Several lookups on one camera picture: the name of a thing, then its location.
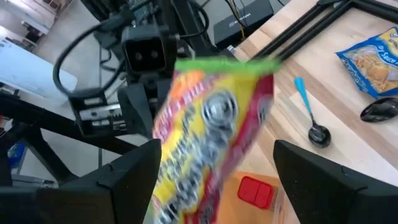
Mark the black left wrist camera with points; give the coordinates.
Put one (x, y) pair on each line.
(144, 53)

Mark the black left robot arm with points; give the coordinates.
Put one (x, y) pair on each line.
(180, 25)

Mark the black aluminium rig frame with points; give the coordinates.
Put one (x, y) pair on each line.
(311, 34)

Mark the black workstation cart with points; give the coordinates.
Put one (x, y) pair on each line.
(37, 116)

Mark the black box with white logo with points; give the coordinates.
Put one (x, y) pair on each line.
(245, 23)

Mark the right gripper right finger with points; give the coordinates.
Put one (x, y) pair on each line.
(335, 199)

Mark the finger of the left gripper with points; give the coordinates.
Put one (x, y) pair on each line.
(136, 109)
(163, 90)

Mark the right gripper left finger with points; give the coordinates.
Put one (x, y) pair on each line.
(93, 199)

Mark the blue ramen packet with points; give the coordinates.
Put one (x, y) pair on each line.
(370, 67)

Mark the green yellow ramen packet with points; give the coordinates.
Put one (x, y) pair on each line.
(211, 130)

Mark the spice jar with red lid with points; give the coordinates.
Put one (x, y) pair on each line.
(255, 191)

